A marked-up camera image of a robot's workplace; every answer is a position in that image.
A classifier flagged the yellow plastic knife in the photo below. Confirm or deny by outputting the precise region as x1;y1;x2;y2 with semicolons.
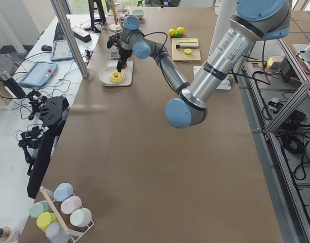
178;39;197;43

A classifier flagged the teach pendant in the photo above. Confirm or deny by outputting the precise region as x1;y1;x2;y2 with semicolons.
19;61;58;88
50;40;73;62

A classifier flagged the light blue cup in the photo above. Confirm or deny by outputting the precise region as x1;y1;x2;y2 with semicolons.
54;182;73;202

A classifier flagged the cream cup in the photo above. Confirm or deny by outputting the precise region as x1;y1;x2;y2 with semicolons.
70;208;92;227

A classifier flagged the computer mouse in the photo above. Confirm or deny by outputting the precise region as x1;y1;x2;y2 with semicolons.
41;45;52;51

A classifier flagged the yellow lemon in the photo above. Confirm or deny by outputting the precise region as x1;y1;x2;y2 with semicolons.
176;26;186;35
168;28;176;37

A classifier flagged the half lemon slice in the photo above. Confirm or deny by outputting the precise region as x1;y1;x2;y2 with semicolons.
183;48;192;55

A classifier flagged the yellow lemon upper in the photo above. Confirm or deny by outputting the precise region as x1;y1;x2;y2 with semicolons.
176;26;186;35

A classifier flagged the green lime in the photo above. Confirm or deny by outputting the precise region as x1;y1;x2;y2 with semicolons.
174;32;182;38

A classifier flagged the bamboo cutting board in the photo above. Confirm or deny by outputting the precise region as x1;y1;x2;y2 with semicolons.
172;38;201;62

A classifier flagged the black thermos bottle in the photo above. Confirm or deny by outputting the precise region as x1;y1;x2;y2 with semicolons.
0;70;26;99

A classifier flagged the teach pendant far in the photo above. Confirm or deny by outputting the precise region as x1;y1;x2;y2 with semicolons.
50;40;73;62

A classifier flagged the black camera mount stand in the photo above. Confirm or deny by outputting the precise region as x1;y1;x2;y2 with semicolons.
27;96;69;199

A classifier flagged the white round plate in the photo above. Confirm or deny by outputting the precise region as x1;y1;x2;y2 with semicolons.
98;66;126;85

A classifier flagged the folded grey cloth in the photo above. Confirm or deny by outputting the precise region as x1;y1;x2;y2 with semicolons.
110;52;120;60

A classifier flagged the grey blue cup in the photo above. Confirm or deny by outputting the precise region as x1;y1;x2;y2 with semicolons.
45;222;69;243

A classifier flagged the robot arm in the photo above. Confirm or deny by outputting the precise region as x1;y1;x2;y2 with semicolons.
117;1;292;129

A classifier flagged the black keyboard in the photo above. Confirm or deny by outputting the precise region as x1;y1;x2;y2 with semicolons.
53;22;66;42

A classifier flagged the yellow lemon lower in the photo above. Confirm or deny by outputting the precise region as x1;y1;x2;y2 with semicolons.
168;28;176;37

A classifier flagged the teach pendant near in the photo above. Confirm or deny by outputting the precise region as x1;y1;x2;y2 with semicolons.
19;61;58;88

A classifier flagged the mint green cup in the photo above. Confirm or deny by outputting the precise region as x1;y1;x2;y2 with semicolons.
29;200;52;218

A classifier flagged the mint green bowl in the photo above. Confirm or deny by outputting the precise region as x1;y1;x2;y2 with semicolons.
132;9;144;20

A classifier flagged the cream rectangular serving tray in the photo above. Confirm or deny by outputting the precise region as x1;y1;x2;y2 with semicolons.
102;59;134;87

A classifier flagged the white wire cup rack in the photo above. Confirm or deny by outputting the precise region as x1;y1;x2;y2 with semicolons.
52;198;95;242

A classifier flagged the wooden rack handle rod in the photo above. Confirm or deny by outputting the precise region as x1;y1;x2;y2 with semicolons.
39;186;71;236

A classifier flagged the pink cup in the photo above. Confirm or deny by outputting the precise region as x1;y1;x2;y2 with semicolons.
60;195;82;214

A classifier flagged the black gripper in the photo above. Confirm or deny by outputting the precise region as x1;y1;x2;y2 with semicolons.
117;47;132;72

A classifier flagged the wooden mug tree stand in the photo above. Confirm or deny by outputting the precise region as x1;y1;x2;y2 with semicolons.
106;0;122;32

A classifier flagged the steel muddler black tip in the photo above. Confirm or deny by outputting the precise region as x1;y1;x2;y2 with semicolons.
175;44;199;49

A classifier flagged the paper cup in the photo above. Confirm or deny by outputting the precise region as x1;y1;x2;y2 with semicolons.
0;226;20;243

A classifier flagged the yellow green cup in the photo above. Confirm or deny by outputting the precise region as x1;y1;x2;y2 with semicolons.
36;212;58;232

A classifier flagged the aluminium frame post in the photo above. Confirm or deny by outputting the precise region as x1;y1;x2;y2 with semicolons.
50;0;88;78

